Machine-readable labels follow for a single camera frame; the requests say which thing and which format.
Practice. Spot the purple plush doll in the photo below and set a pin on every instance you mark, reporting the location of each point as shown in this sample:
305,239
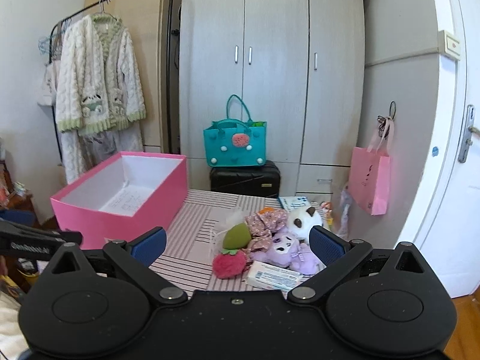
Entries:
286,251

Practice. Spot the white door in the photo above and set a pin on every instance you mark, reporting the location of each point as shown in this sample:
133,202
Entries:
443,222

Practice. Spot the green felt avocado toy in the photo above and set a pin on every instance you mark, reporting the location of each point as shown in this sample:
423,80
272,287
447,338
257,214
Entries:
236,238

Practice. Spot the white tissue packet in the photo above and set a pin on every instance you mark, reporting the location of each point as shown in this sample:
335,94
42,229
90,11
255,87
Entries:
268,277

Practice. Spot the white round plush toy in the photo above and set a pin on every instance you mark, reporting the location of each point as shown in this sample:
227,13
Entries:
300,222

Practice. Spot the black hard suitcase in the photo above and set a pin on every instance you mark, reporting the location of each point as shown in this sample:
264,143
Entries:
257,181

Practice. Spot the pink floral fabric scrunchie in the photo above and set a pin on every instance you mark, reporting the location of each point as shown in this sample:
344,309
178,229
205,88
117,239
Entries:
262,226

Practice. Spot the pink paper gift bag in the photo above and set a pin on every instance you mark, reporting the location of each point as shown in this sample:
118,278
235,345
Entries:
370,173

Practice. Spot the silver door handle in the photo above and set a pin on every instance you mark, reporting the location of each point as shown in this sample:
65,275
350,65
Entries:
466,138

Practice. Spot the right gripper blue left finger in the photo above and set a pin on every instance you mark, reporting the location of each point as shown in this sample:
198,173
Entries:
132,260

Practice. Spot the pink cardboard storage box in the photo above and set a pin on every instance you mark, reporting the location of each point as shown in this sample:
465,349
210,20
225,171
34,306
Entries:
123,197

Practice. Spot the red fluffy strawberry toy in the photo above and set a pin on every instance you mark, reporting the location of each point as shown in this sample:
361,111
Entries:
227,265

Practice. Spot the blue white wet wipes pack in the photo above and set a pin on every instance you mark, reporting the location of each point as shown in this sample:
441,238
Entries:
293,203

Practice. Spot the teal felt tote bag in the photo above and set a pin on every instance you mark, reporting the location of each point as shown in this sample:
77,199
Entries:
235,143

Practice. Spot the grey three-door wardrobe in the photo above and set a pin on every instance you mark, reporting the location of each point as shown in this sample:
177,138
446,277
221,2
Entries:
297,65

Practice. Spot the white fluffy green-trimmed cardigan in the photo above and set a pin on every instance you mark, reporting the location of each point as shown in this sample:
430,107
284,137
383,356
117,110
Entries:
99,86

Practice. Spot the striped pink table cloth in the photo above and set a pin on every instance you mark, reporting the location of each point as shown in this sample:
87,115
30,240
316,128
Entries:
196,236

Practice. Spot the black clothes rack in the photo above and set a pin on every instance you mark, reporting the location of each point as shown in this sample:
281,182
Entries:
150,23

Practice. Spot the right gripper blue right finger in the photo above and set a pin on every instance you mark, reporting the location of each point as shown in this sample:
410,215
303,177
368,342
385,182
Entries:
341,258

